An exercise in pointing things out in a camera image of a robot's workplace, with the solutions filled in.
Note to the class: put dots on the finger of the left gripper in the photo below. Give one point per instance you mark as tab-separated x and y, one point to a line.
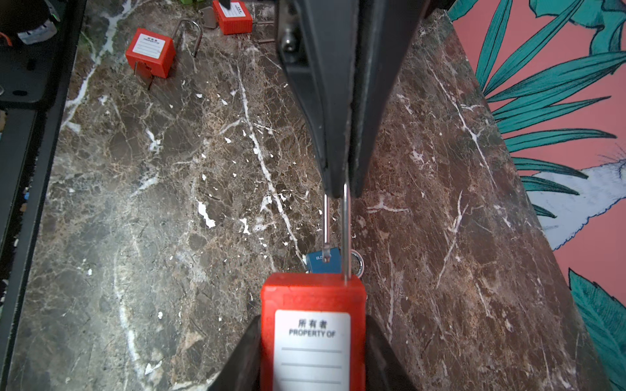
383	369
242	369

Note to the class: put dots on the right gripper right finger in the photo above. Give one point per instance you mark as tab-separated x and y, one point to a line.
385	32

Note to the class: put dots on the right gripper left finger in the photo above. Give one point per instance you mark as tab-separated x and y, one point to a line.
315	42

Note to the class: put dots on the red padlock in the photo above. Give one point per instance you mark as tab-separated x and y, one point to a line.
152	55
314	326
233	20

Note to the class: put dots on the blue padlock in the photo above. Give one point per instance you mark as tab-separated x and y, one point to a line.
316	263

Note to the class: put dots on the black front mounting rail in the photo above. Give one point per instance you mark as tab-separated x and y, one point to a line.
34	86

